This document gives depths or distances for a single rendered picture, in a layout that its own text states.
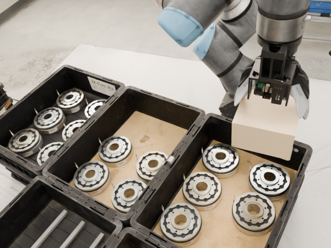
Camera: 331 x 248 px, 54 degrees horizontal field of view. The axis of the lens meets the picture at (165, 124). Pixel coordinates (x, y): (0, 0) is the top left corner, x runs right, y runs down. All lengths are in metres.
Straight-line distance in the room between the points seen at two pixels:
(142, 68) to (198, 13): 1.01
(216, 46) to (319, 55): 1.80
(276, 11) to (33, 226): 0.79
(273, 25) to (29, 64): 2.86
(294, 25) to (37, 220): 0.79
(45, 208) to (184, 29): 0.66
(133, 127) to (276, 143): 0.55
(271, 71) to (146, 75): 0.99
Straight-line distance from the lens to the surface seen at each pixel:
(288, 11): 0.53
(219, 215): 0.87
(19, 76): 3.15
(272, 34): 0.54
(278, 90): 0.60
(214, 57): 1.10
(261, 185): 0.89
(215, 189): 0.87
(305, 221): 1.04
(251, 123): 0.66
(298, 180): 0.83
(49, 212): 0.99
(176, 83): 1.42
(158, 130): 1.06
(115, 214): 0.79
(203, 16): 0.56
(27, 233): 0.99
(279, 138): 0.67
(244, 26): 1.11
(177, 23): 0.56
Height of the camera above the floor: 1.60
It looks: 46 degrees down
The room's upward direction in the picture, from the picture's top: 11 degrees counter-clockwise
